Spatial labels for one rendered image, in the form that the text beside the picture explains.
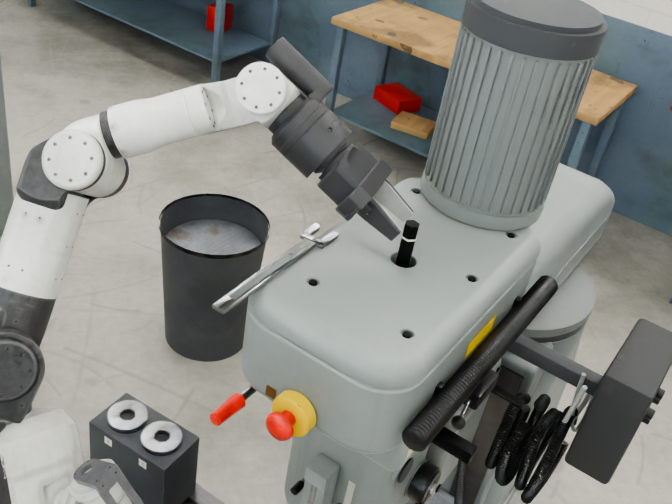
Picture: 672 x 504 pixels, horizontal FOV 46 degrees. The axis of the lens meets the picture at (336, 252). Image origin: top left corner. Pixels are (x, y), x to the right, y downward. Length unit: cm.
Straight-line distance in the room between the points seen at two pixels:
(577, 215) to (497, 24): 64
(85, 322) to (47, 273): 276
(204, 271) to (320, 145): 229
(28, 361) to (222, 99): 43
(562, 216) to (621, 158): 393
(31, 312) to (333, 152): 45
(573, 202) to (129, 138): 95
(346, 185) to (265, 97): 15
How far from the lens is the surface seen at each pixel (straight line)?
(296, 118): 104
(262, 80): 102
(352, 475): 127
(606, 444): 139
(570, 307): 173
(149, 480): 185
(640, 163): 551
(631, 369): 135
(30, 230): 110
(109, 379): 358
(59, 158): 107
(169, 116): 107
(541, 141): 119
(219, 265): 327
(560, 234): 157
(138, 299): 398
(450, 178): 122
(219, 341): 358
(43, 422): 116
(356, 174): 104
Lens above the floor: 251
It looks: 34 degrees down
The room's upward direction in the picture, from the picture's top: 11 degrees clockwise
